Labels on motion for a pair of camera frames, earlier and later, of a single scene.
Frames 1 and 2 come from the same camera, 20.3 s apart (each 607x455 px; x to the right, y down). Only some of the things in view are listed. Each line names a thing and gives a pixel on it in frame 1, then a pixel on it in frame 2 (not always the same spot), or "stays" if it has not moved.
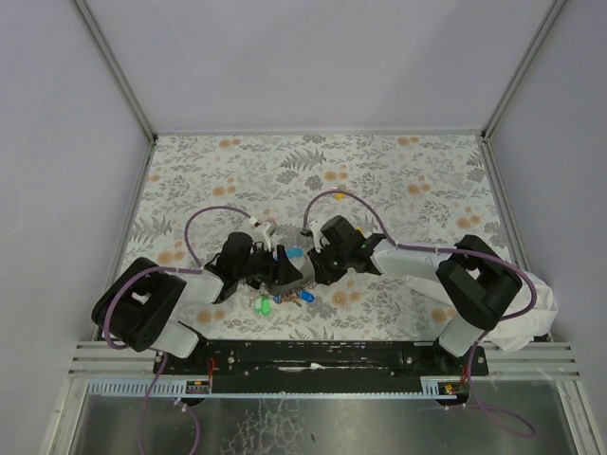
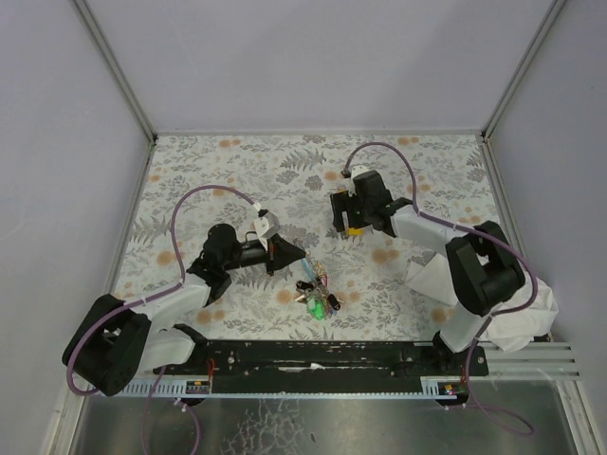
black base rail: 320,367 stays
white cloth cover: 515,334 stays
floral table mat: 428,191 stays
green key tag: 263,305 to 317,308
